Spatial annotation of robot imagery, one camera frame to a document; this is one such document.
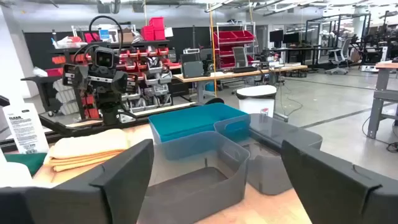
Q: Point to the white plastic restorer bottle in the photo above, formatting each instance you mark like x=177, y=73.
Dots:
x=26, y=133
x=14, y=175

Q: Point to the black computer monitor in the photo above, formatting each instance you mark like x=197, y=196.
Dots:
x=291, y=38
x=276, y=36

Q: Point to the black utility cart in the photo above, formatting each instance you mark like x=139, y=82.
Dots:
x=46, y=90

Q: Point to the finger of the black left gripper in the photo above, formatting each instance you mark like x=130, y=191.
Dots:
x=119, y=82
x=79, y=77

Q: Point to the teal plastic bin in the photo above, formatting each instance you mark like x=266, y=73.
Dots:
x=192, y=121

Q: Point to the white office chair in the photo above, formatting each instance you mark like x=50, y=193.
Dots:
x=339, y=54

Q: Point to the white step trash can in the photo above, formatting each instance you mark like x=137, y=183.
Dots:
x=255, y=99

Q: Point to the green cloth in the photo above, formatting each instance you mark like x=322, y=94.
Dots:
x=26, y=161

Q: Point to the yellow cloth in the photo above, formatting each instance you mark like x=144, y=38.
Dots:
x=87, y=144

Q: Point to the grey mesh chair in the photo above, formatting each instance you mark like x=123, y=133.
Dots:
x=240, y=57

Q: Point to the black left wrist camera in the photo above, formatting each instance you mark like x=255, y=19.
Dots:
x=104, y=57

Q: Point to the grey steel workbench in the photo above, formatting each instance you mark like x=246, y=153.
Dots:
x=377, y=102

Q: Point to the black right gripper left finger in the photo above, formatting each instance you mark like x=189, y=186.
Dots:
x=118, y=186

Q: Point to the wooden top workbench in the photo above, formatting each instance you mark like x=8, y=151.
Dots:
x=236, y=74

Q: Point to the parts rack with red bins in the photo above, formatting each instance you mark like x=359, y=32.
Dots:
x=140, y=59

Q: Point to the grey equipment box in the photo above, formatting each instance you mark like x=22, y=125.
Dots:
x=192, y=69

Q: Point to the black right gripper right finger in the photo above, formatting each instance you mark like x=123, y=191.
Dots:
x=335, y=196

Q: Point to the grey translucent plastic bin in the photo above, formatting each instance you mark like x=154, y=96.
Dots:
x=199, y=186
x=267, y=174

